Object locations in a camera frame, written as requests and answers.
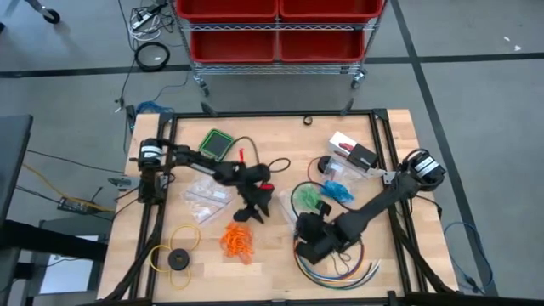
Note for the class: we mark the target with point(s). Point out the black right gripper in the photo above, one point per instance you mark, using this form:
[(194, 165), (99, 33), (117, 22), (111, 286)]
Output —
[(323, 234)]

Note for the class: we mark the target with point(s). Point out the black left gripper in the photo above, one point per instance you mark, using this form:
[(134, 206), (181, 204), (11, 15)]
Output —
[(257, 183)]

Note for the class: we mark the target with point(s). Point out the green rubber bands pile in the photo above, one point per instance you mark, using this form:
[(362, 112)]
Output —
[(307, 197)]

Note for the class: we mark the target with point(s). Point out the blue rubber bands pile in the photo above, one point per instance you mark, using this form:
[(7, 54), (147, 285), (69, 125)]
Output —
[(338, 191)]

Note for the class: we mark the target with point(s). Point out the orange rubber bands pile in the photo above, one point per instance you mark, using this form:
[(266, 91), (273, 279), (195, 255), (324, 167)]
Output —
[(238, 242)]

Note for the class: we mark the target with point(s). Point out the clear plastic bags pile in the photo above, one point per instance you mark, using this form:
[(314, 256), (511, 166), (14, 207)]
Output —
[(208, 197)]

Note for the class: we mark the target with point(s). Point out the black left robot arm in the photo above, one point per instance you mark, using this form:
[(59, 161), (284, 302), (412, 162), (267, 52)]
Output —
[(195, 161)]

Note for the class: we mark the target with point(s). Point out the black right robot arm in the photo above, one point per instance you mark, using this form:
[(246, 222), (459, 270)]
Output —
[(382, 200)]

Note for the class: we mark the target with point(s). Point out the dark purple rubber bands pile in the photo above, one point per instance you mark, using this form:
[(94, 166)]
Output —
[(346, 259)]

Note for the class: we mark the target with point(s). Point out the small black box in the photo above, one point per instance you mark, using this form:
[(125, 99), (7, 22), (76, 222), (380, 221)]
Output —
[(363, 156)]

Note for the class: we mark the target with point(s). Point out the black pad with green rim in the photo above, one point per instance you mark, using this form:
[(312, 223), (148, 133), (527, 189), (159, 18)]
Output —
[(217, 144)]

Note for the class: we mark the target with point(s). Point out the red plastic bin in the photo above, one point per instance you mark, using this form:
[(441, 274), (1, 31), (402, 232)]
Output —
[(321, 47), (234, 47), (331, 8), (227, 8)]

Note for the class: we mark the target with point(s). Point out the small black device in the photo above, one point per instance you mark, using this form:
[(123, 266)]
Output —
[(131, 117)]

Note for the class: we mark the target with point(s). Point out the black low furniture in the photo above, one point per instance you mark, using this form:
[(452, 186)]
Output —
[(42, 242)]

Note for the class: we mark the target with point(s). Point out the white power strip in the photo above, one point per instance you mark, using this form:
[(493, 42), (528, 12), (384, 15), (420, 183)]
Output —
[(142, 20)]

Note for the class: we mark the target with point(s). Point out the black desk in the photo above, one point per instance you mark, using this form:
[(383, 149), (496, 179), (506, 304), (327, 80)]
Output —
[(13, 161)]

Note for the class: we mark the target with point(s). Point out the black chair caster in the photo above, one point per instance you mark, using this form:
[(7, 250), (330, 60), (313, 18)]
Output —
[(52, 16)]

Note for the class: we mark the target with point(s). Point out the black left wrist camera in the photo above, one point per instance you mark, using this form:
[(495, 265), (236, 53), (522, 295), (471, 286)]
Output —
[(243, 215)]

